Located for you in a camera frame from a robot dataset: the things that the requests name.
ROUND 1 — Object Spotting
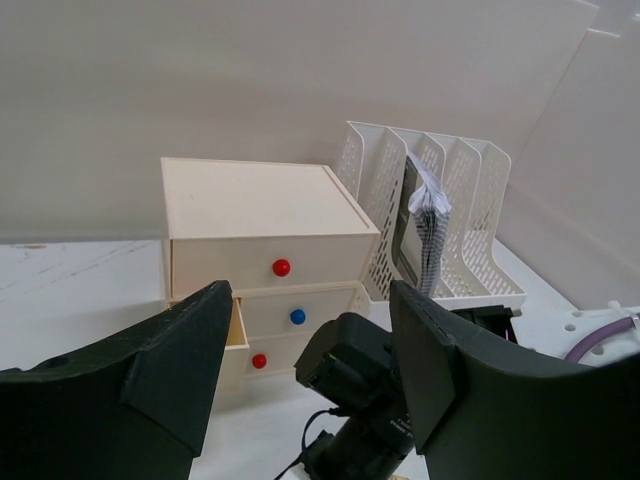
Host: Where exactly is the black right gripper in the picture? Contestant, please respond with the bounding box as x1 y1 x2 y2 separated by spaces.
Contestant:
295 312 415 479

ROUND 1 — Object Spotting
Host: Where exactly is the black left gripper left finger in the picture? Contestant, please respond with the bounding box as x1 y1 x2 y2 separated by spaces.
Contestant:
1 280 233 479

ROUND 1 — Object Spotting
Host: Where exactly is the white plastic file organizer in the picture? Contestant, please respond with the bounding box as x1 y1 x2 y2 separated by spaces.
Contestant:
335 121 526 309

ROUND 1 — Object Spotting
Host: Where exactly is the cream wooden drawer cabinet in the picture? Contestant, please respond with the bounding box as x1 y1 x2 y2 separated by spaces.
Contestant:
161 158 379 393

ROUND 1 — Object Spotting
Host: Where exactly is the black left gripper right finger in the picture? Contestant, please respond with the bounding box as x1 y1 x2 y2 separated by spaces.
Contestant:
389 281 639 479

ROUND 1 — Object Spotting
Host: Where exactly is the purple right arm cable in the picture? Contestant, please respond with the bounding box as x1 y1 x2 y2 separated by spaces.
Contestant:
564 317 640 361

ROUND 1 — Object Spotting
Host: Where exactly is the grey setup guide booklet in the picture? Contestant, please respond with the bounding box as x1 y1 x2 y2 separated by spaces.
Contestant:
392 152 452 297

